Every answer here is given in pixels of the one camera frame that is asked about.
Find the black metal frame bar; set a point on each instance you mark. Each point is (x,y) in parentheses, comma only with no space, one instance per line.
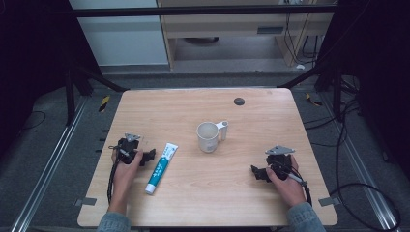
(193,11)

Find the aluminium floor rail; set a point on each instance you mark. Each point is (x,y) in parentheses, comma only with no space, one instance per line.
(48,167)
(361,167)

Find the grey round table grommet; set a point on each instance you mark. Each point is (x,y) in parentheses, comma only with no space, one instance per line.
(239,101)

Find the light wooden desk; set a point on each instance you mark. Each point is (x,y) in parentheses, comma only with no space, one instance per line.
(225,27)

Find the grey metal table bracket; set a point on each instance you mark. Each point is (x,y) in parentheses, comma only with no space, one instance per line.
(85,201)
(329,201)

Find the person's right hand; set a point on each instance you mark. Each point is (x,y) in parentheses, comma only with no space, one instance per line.
(288,188)

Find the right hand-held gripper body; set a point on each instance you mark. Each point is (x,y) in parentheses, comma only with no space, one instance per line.
(279,161)

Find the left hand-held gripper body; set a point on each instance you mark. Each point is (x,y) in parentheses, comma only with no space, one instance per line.
(127,148)

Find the black metal stand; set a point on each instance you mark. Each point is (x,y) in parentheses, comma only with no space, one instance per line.
(325,80)
(80,87)

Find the person's left hand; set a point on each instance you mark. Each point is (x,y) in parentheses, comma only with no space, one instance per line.
(124,175)

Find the yellow and black tape strip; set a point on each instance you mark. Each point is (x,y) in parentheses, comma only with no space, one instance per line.
(104,103)
(313,100)

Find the white and teal toothpaste tube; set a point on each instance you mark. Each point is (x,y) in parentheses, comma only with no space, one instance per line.
(160,169)

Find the white cabinet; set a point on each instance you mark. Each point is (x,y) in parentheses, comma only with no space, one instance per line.
(122,38)

